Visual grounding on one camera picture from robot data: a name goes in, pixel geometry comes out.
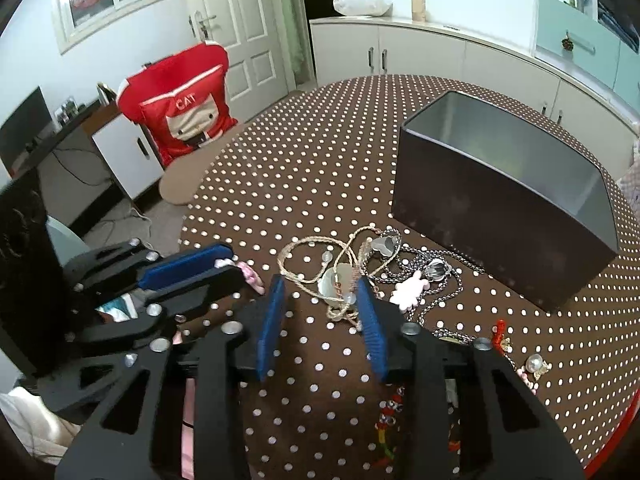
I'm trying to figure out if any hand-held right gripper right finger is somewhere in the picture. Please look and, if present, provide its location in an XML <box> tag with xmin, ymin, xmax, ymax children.
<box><xmin>356</xmin><ymin>279</ymin><xmax>586</xmax><ymax>480</ymax></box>

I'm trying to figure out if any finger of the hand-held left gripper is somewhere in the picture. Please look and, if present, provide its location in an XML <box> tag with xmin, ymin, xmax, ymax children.
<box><xmin>35</xmin><ymin>264</ymin><xmax>249</xmax><ymax>425</ymax></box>
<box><xmin>62</xmin><ymin>239</ymin><xmax>236</xmax><ymax>312</ymax></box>

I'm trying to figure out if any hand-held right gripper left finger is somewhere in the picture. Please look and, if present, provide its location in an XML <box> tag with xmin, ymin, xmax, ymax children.
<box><xmin>54</xmin><ymin>275</ymin><xmax>288</xmax><ymax>480</ymax></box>

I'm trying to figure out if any pink flower bracelet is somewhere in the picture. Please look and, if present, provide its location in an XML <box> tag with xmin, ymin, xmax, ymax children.
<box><xmin>215</xmin><ymin>257</ymin><xmax>266</xmax><ymax>295</ymax></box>

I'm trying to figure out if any pink bear pendant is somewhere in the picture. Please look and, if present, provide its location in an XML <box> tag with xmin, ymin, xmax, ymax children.
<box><xmin>391</xmin><ymin>271</ymin><xmax>431</xmax><ymax>311</ymax></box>

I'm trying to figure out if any beige cord shell necklace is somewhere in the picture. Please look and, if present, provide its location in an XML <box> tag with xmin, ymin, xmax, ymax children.
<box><xmin>276</xmin><ymin>225</ymin><xmax>386</xmax><ymax>332</ymax></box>

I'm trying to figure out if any colourful beaded bracelet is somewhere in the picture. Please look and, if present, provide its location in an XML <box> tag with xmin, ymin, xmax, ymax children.
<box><xmin>375</xmin><ymin>385</ymin><xmax>408</xmax><ymax>471</ymax></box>

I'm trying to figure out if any silver bead chain necklace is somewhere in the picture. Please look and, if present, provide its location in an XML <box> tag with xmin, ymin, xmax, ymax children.
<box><xmin>357</xmin><ymin>230</ymin><xmax>491</xmax><ymax>346</ymax></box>

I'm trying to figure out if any red knotted cord bracelet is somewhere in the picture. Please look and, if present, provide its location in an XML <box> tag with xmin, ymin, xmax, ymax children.
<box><xmin>490</xmin><ymin>319</ymin><xmax>512</xmax><ymax>356</ymax></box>

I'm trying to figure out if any dark metal tin box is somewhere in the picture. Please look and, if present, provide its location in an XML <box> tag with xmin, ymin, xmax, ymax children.
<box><xmin>391</xmin><ymin>91</ymin><xmax>621</xmax><ymax>312</ymax></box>

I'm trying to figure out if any pale blue stool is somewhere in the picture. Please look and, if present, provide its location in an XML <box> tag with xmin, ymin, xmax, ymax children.
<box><xmin>46</xmin><ymin>214</ymin><xmax>90</xmax><ymax>266</ymax></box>

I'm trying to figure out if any beige chair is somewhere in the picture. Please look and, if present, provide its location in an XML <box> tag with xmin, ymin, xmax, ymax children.
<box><xmin>159</xmin><ymin>130</ymin><xmax>236</xmax><ymax>207</ymax></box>

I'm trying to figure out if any small white cabinet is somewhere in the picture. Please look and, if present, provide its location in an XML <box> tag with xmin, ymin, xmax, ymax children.
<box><xmin>91</xmin><ymin>110</ymin><xmax>166</xmax><ymax>201</ymax></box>

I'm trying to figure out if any black desk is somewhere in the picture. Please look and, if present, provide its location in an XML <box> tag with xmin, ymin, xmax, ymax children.
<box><xmin>0</xmin><ymin>100</ymin><xmax>118</xmax><ymax>181</ymax></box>

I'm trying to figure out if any black monitor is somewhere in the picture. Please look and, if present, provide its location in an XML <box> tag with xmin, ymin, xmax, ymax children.
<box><xmin>0</xmin><ymin>86</ymin><xmax>53</xmax><ymax>171</ymax></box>

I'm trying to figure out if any gold pearl brooch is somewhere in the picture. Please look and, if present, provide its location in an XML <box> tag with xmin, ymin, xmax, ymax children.
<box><xmin>517</xmin><ymin>352</ymin><xmax>551</xmax><ymax>391</ymax></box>

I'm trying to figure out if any white panel door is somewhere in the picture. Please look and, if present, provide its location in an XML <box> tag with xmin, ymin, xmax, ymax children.
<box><xmin>192</xmin><ymin>0</ymin><xmax>291</xmax><ymax>123</ymax></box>

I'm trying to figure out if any green curtain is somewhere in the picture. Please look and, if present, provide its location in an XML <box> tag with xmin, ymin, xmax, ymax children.
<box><xmin>276</xmin><ymin>0</ymin><xmax>313</xmax><ymax>92</ymax></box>

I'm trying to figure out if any long white cabinet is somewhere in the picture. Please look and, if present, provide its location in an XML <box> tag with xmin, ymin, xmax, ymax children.
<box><xmin>309</xmin><ymin>15</ymin><xmax>640</xmax><ymax>161</ymax></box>

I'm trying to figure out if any white plastic bag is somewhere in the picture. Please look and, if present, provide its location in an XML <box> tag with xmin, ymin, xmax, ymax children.
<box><xmin>333</xmin><ymin>0</ymin><xmax>393</xmax><ymax>17</ymax></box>

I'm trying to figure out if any light blue drawer unit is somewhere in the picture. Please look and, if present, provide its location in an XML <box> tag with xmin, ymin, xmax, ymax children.
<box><xmin>532</xmin><ymin>0</ymin><xmax>640</xmax><ymax>111</ymax></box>

